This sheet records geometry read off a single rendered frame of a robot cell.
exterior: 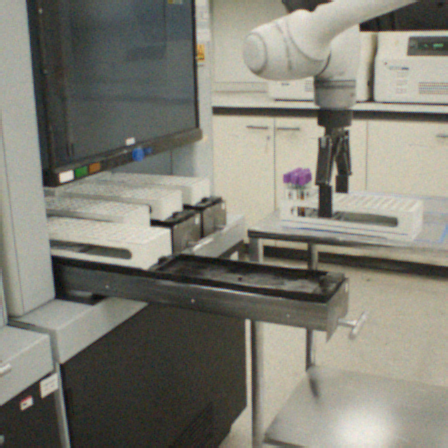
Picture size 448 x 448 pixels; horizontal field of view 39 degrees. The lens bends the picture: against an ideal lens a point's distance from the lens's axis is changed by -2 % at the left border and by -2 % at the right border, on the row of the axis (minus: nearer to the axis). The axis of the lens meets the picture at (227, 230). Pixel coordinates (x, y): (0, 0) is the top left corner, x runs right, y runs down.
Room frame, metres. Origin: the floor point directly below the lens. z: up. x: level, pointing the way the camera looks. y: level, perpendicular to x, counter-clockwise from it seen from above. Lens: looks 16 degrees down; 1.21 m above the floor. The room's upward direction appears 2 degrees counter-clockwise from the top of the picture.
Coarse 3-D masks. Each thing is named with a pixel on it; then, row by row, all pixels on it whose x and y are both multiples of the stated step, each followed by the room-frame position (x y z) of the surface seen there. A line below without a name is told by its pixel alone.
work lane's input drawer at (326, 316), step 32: (192, 256) 1.19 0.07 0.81; (96, 288) 1.15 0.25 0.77; (128, 288) 1.12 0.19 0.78; (160, 288) 1.09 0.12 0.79; (192, 288) 1.06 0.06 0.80; (224, 288) 1.04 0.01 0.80; (256, 288) 1.02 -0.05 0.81; (288, 288) 1.04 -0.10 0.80; (320, 288) 1.00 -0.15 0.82; (256, 320) 1.01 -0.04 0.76; (288, 320) 0.98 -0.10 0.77; (320, 320) 0.96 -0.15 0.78; (352, 320) 1.00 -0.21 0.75
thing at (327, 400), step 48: (384, 192) 1.66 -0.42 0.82; (288, 240) 1.31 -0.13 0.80; (336, 240) 1.27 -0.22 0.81; (384, 240) 1.24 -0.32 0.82; (432, 240) 1.23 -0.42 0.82; (336, 384) 1.60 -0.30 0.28; (384, 384) 1.59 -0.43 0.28; (432, 384) 1.58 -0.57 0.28; (288, 432) 1.38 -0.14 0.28; (336, 432) 1.37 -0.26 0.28; (384, 432) 1.36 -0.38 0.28; (432, 432) 1.35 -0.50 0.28
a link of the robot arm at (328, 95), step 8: (352, 80) 1.34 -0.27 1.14; (320, 88) 1.33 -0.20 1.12; (328, 88) 1.32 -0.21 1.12; (336, 88) 1.32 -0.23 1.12; (344, 88) 1.32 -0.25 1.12; (352, 88) 1.33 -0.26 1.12; (320, 96) 1.33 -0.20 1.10; (328, 96) 1.32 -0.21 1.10; (336, 96) 1.32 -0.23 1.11; (344, 96) 1.32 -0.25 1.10; (352, 96) 1.33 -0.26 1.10; (320, 104) 1.33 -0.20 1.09; (328, 104) 1.32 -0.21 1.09; (336, 104) 1.32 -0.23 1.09; (344, 104) 1.32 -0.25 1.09; (352, 104) 1.33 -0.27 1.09
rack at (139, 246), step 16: (48, 224) 1.27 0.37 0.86; (64, 224) 1.27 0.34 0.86; (80, 224) 1.27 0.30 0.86; (96, 224) 1.26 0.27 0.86; (112, 224) 1.26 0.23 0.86; (64, 240) 1.28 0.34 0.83; (80, 240) 1.18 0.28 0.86; (96, 240) 1.17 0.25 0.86; (112, 240) 1.15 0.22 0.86; (128, 240) 1.15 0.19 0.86; (144, 240) 1.14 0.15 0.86; (160, 240) 1.17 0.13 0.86; (80, 256) 1.18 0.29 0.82; (96, 256) 1.17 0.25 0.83; (112, 256) 1.22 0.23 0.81; (128, 256) 1.22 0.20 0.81; (144, 256) 1.12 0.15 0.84; (160, 256) 1.17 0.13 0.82
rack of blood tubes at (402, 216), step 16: (288, 208) 1.36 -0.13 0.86; (336, 208) 1.30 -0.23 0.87; (352, 208) 1.29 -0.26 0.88; (368, 208) 1.27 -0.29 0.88; (384, 208) 1.26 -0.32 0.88; (400, 208) 1.26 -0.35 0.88; (416, 208) 1.25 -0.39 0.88; (288, 224) 1.36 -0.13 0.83; (304, 224) 1.34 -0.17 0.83; (336, 224) 1.30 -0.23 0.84; (352, 224) 1.29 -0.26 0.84; (368, 224) 1.27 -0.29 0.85; (384, 224) 1.34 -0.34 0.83; (400, 224) 1.24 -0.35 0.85; (416, 224) 1.26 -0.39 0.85
